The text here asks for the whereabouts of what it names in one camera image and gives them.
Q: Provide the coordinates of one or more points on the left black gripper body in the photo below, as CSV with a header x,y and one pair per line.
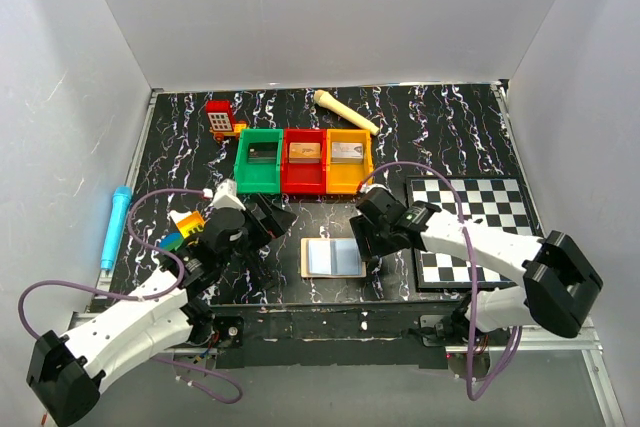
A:
x,y
248,241

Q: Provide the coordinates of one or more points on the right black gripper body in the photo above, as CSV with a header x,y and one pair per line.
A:
x,y
384,245

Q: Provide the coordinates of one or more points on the beige leather card holder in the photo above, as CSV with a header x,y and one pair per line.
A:
x,y
331,258

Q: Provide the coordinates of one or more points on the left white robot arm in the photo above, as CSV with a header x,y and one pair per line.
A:
x,y
69,372

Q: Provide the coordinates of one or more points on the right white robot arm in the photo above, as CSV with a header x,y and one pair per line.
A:
x,y
554,285

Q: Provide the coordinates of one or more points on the black card box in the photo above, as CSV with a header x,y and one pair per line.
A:
x,y
263,153

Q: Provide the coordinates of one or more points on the orange card box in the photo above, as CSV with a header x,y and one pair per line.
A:
x,y
304,153

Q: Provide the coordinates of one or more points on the silver card box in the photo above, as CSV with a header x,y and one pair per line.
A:
x,y
347,152

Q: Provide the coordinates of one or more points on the colourful toy block building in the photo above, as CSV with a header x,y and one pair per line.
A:
x,y
187,224

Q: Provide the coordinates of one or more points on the red plastic bin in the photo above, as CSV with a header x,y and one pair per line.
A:
x,y
304,175

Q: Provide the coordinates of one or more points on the green plastic bin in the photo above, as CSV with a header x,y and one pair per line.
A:
x,y
257,167

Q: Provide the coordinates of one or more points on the yellow plastic bin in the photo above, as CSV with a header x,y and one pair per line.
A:
x,y
344,175

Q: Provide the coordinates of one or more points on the blue toy microphone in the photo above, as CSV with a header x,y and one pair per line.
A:
x,y
121,200

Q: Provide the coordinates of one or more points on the checkered chess board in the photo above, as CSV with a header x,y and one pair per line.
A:
x,y
497,202

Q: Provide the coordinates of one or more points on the beige toy microphone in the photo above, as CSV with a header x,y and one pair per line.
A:
x,y
326,100

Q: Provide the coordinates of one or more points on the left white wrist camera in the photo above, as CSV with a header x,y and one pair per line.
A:
x,y
224,196

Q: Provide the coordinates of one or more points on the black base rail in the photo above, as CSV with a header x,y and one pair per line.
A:
x,y
325,334

